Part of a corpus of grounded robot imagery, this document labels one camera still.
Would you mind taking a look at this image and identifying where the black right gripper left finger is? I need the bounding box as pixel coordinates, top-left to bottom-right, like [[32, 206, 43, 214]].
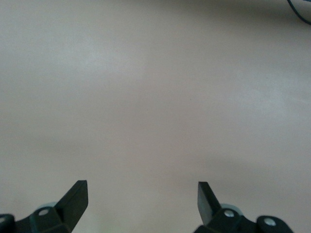
[[0, 180, 88, 233]]

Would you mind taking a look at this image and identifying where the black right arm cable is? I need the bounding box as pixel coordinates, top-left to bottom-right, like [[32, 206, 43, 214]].
[[286, 0, 311, 25]]

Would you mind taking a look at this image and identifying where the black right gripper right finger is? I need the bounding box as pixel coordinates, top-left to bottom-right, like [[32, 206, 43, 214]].
[[193, 181, 296, 233]]

